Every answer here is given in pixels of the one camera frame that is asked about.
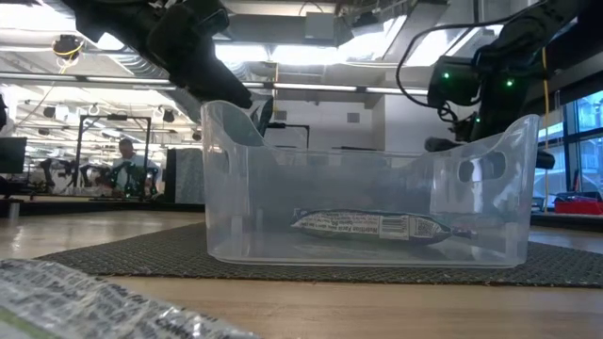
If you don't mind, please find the black computer monitor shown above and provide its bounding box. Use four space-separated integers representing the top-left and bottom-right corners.
0 136 28 175

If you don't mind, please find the person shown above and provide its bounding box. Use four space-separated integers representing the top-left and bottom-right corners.
110 137 160 198

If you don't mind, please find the blue oatmeal raisin granola bar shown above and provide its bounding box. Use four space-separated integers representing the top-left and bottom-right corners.
288 207 454 247

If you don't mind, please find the red storage box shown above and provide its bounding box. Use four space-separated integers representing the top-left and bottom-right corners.
553 196 603 216

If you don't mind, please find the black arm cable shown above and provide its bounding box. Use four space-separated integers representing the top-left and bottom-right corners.
394 0 550 110

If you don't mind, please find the dark green leafy plant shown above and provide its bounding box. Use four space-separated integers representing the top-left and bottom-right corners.
249 96 275 138

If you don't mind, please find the ceiling camera with yellow cable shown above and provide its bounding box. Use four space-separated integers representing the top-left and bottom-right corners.
50 33 87 75

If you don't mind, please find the clear plastic bin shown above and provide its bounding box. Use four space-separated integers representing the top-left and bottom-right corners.
200 99 542 269

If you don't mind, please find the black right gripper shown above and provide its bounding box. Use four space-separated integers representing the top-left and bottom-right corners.
422 112 558 171

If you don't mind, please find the dark woven table mat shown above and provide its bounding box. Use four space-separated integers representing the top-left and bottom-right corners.
37 220 603 289

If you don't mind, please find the silver-backed granola bar wrapper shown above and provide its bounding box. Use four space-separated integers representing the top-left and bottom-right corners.
0 257 259 339

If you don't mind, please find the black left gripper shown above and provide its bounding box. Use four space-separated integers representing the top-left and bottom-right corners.
145 0 254 110

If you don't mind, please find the black metal frame stand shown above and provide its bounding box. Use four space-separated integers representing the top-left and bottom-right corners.
73 114 153 200

